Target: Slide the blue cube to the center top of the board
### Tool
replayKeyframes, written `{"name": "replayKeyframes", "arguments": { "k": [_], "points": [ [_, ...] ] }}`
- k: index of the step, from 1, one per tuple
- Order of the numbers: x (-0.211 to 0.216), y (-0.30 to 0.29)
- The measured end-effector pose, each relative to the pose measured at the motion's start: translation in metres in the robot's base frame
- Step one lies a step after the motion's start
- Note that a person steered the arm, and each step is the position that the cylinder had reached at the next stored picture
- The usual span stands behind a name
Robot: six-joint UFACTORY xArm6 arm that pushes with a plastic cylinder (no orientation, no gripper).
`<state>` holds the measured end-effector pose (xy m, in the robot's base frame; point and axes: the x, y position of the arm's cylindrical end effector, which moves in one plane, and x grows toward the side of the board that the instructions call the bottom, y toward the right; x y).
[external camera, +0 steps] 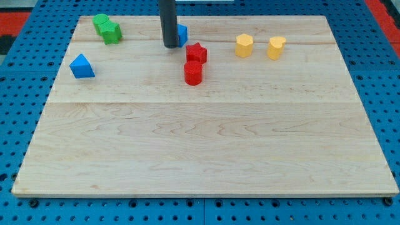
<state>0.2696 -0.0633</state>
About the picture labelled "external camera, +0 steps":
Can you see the red cylinder block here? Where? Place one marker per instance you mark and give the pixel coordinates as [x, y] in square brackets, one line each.
[193, 73]

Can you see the light wooden board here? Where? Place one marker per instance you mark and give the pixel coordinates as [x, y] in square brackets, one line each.
[253, 128]

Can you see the blue cube block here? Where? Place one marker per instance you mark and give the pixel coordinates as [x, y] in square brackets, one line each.
[182, 35]

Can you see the yellow hexagon block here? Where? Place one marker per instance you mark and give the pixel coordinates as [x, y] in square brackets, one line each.
[244, 45]

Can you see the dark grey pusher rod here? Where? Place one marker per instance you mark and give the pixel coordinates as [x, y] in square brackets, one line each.
[169, 23]

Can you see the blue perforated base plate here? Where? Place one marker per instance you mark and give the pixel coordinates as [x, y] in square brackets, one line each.
[36, 35]

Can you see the yellow heart block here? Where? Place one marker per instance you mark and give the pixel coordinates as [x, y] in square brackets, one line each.
[275, 47]

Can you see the green star block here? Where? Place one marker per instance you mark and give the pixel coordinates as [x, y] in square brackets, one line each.
[110, 32]

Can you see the green cylinder block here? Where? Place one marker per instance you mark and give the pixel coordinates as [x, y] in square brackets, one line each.
[98, 20]

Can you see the blue triangle block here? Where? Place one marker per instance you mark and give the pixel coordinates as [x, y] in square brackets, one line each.
[81, 68]

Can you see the red star block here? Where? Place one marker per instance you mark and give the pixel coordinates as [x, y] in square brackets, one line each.
[197, 53]

